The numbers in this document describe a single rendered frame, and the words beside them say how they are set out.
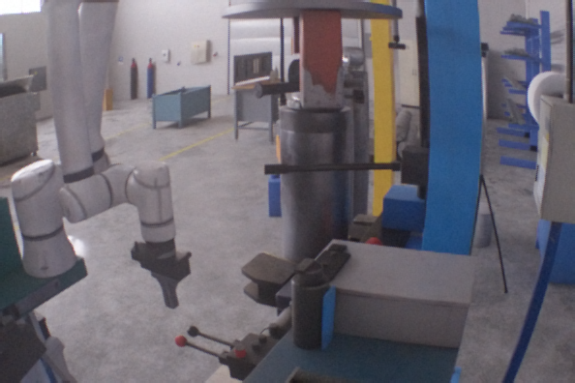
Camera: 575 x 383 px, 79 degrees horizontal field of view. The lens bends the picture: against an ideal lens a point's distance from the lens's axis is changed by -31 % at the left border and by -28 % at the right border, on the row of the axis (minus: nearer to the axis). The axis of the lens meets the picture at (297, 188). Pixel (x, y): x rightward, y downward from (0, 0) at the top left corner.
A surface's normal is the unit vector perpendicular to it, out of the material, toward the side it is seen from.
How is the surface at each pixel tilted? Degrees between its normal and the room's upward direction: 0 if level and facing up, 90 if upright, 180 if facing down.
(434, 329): 90
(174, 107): 90
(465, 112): 90
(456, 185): 90
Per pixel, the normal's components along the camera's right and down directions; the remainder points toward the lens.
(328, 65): 0.06, 0.32
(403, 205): -0.41, 0.29
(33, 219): 0.36, 0.30
